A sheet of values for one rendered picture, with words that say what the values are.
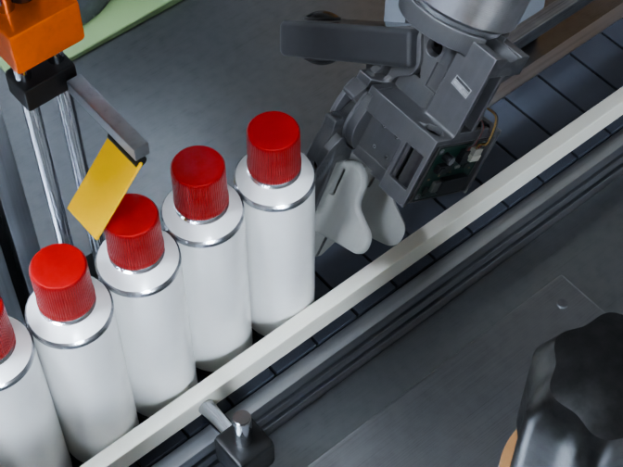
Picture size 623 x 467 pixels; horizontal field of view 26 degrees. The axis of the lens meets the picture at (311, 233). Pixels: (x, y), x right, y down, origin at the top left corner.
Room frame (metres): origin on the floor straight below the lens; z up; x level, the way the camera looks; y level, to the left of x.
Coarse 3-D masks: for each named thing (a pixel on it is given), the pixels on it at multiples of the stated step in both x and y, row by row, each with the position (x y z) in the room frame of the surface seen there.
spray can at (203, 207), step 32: (192, 160) 0.51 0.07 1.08; (192, 192) 0.49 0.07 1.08; (224, 192) 0.50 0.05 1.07; (192, 224) 0.49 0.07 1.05; (224, 224) 0.49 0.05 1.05; (192, 256) 0.48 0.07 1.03; (224, 256) 0.48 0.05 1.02; (192, 288) 0.48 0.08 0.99; (224, 288) 0.48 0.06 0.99; (192, 320) 0.48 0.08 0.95; (224, 320) 0.48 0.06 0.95; (224, 352) 0.48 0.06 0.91
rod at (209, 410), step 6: (204, 402) 0.44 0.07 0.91; (210, 402) 0.44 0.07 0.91; (204, 408) 0.43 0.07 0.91; (210, 408) 0.43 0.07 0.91; (216, 408) 0.43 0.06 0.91; (204, 414) 0.43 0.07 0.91; (210, 414) 0.43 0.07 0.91; (216, 414) 0.43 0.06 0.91; (222, 414) 0.43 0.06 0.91; (210, 420) 0.43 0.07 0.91; (216, 420) 0.43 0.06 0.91; (222, 420) 0.42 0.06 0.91; (228, 420) 0.43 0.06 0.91; (216, 426) 0.42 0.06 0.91; (222, 426) 0.42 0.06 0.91; (228, 426) 0.42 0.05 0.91
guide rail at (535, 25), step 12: (564, 0) 0.77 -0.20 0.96; (576, 0) 0.77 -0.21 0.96; (588, 0) 0.77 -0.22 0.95; (540, 12) 0.75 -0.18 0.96; (552, 12) 0.75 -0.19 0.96; (564, 12) 0.76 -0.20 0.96; (528, 24) 0.74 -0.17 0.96; (540, 24) 0.74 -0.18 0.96; (552, 24) 0.75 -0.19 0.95; (516, 36) 0.73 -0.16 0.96; (528, 36) 0.73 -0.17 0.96
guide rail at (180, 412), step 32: (608, 96) 0.71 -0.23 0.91; (576, 128) 0.68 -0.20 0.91; (544, 160) 0.65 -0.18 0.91; (480, 192) 0.61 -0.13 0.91; (512, 192) 0.63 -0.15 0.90; (448, 224) 0.58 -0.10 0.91; (384, 256) 0.55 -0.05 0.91; (416, 256) 0.56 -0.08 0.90; (352, 288) 0.53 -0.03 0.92; (288, 320) 0.50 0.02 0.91; (320, 320) 0.50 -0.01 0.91; (256, 352) 0.47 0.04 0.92; (224, 384) 0.45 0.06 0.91; (160, 416) 0.43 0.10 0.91; (192, 416) 0.43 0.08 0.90; (128, 448) 0.40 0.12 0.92
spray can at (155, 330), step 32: (128, 224) 0.46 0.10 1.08; (96, 256) 0.47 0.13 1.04; (128, 256) 0.45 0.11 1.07; (160, 256) 0.46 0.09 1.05; (128, 288) 0.44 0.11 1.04; (160, 288) 0.44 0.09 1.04; (128, 320) 0.44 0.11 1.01; (160, 320) 0.44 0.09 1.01; (128, 352) 0.44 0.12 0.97; (160, 352) 0.44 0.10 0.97; (192, 352) 0.46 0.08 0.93; (160, 384) 0.44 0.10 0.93; (192, 384) 0.46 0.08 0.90
